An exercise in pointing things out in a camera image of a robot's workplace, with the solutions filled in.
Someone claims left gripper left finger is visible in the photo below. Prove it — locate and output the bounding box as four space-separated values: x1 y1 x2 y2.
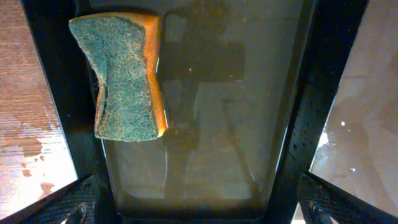
18 174 102 224

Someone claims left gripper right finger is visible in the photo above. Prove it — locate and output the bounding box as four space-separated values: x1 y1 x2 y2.
297 172 397 224

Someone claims green yellow sponge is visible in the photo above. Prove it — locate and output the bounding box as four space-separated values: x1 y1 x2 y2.
68 12 167 142

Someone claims black plastic tray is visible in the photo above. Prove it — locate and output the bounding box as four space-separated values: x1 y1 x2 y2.
22 1 367 223

